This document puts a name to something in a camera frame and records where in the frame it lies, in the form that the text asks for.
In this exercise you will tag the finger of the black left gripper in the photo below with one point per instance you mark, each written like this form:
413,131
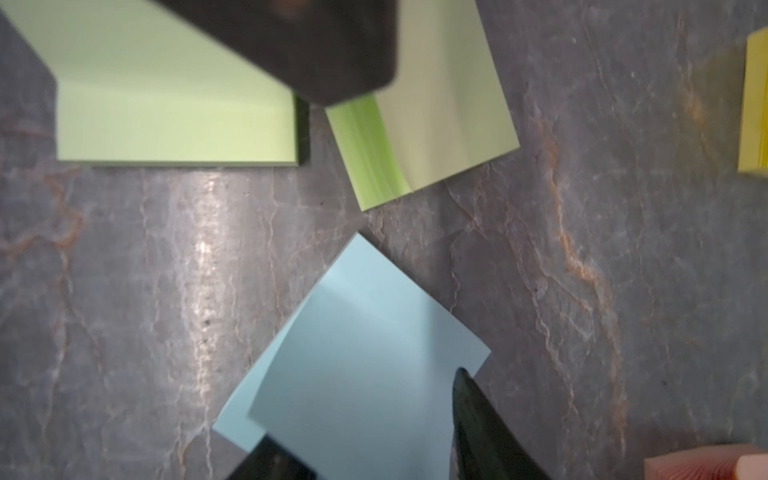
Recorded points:
326,51

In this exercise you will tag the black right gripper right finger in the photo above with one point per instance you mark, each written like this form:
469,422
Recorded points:
485,447

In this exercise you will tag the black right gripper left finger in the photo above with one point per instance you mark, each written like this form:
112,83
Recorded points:
270,461

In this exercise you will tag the light blue memo pad front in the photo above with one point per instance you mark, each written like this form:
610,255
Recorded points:
358,383

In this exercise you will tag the light green memo pad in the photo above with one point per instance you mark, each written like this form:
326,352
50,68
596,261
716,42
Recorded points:
444,112
139,85

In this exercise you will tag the light green memo pad front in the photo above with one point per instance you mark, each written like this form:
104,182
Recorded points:
139,85

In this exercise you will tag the salmon memo pad front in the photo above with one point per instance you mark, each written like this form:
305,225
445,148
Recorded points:
734,461

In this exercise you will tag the yellow memo pad near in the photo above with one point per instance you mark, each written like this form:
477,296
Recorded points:
753,132

